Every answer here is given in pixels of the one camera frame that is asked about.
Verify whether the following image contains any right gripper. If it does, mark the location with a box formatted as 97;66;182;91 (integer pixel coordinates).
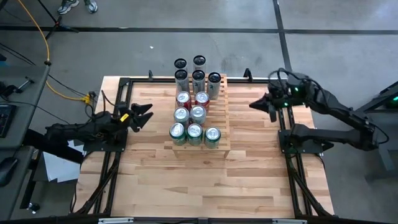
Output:
249;75;305;123

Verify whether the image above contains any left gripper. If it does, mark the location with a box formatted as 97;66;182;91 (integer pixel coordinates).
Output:
113;103;154;134

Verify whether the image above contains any white and red can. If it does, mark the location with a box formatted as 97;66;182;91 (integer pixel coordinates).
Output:
173;106;191;127
190;105;207;127

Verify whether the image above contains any green Sprite can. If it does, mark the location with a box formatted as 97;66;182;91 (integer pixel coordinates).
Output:
204;126;222;149
169;122;187;146
186;123;205;146

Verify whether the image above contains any red Coca-Cola can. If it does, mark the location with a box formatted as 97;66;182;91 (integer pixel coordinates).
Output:
194;91;210;108
175;90;192;110

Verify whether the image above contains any wooden slatted shelf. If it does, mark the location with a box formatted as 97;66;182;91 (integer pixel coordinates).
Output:
172;73;231;159

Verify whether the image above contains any black desk support bar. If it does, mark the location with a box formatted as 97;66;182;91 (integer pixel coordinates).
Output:
23;129;85;164

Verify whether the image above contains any white paper sheet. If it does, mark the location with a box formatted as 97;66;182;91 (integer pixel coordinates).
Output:
42;139;85;184

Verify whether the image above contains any grey desk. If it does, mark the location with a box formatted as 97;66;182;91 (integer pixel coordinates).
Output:
0;146;35;220
0;65;50;150

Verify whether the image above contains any black tripod stand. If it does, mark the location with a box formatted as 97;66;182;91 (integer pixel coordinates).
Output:
37;0;80;41

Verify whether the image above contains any black metal side stand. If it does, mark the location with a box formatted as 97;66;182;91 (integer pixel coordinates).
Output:
363;81;398;181

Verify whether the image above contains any white sneaker top right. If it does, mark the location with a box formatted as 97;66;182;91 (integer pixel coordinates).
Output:
57;0;99;16

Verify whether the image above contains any black keyboard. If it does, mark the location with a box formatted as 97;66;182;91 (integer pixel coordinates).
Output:
0;104;17;138

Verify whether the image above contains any black clamp tool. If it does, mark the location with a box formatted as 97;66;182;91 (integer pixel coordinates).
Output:
0;81;20;98

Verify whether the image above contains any black computer mouse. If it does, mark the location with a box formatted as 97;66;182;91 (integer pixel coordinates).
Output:
0;157;19;187

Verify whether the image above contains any black aluminium table frame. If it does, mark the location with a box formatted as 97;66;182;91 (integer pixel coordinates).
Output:
72;68;334;218

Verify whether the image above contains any silver metal bracket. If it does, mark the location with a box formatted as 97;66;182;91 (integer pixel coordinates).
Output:
98;217;134;224
272;218;308;224

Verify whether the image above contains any yellow cable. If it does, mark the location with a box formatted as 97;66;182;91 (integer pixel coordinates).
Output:
17;0;91;103

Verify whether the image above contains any metal handled tool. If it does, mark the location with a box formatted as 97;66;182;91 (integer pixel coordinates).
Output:
17;76;35;91

